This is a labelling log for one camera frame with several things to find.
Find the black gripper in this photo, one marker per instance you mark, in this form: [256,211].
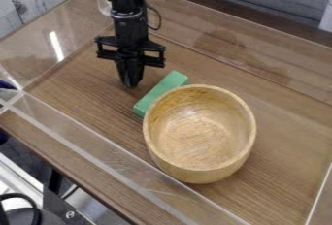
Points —
[131,43]

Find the green rectangular block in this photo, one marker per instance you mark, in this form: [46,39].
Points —
[175,80]

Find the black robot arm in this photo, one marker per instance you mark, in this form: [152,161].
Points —
[128,7]

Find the brown wooden bowl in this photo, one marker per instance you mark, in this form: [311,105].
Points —
[200,132]

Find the blue object at left edge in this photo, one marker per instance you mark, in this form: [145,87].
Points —
[6,85]

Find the black table leg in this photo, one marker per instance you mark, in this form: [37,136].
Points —
[56,182]

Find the clear acrylic corner bracket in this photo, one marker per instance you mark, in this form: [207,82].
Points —
[105,7]

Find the clear acrylic front wall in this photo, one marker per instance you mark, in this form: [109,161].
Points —
[128,184]

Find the black metal base plate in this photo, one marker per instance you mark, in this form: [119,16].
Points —
[60,213]

